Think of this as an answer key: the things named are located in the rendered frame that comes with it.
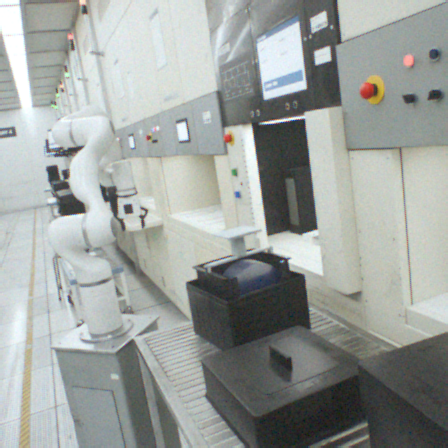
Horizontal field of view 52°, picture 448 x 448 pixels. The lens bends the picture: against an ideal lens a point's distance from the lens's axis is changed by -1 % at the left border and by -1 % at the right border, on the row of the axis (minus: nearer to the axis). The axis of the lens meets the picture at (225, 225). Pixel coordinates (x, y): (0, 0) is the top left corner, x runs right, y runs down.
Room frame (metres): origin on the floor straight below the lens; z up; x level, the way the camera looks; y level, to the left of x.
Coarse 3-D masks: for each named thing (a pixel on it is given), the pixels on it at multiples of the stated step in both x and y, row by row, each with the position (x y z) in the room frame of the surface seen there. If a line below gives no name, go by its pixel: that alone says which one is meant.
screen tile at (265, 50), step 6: (270, 42) 1.60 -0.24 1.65; (276, 42) 1.57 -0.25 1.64; (264, 48) 1.65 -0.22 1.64; (270, 48) 1.61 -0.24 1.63; (276, 48) 1.57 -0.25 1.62; (264, 54) 1.65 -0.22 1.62; (270, 54) 1.61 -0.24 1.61; (276, 54) 1.58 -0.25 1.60; (276, 60) 1.58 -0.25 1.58; (264, 66) 1.66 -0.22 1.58; (270, 66) 1.62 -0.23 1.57; (276, 66) 1.58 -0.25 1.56; (264, 72) 1.67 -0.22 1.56; (270, 72) 1.63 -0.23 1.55; (276, 72) 1.59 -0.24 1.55; (264, 78) 1.67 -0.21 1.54
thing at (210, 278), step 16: (240, 240) 1.35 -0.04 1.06; (224, 256) 1.45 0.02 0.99; (240, 256) 1.35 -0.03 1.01; (256, 256) 1.47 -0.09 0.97; (272, 256) 1.39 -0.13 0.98; (288, 256) 1.34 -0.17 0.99; (208, 272) 1.30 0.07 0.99; (288, 272) 1.33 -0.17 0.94; (208, 288) 1.34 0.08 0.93; (224, 288) 1.25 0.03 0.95
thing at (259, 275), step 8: (256, 264) 1.30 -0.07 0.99; (264, 264) 1.31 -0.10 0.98; (248, 272) 1.29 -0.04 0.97; (256, 272) 1.30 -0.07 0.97; (264, 272) 1.31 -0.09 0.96; (272, 272) 1.33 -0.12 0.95; (240, 280) 1.27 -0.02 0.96; (248, 280) 1.28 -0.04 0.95; (256, 280) 1.30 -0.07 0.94; (264, 280) 1.31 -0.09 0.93; (272, 280) 1.32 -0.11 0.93; (280, 280) 1.34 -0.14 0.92; (240, 288) 1.27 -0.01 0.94; (248, 288) 1.28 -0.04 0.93; (256, 288) 1.30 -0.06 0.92; (232, 296) 1.26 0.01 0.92
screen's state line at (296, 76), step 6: (294, 72) 1.48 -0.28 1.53; (300, 72) 1.45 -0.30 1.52; (276, 78) 1.59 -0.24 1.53; (282, 78) 1.56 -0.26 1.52; (288, 78) 1.52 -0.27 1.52; (294, 78) 1.49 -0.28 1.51; (300, 78) 1.46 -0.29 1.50; (264, 84) 1.68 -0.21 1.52; (270, 84) 1.64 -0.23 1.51; (276, 84) 1.60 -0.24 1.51; (282, 84) 1.56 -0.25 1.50; (288, 84) 1.53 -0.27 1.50
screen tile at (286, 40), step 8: (288, 32) 1.49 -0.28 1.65; (296, 32) 1.45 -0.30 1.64; (280, 40) 1.54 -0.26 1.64; (288, 40) 1.50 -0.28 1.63; (296, 40) 1.45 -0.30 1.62; (280, 48) 1.55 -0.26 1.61; (296, 48) 1.46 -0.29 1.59; (280, 56) 1.55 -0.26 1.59; (288, 56) 1.51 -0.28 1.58; (296, 56) 1.46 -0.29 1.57; (288, 64) 1.51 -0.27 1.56; (296, 64) 1.47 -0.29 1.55
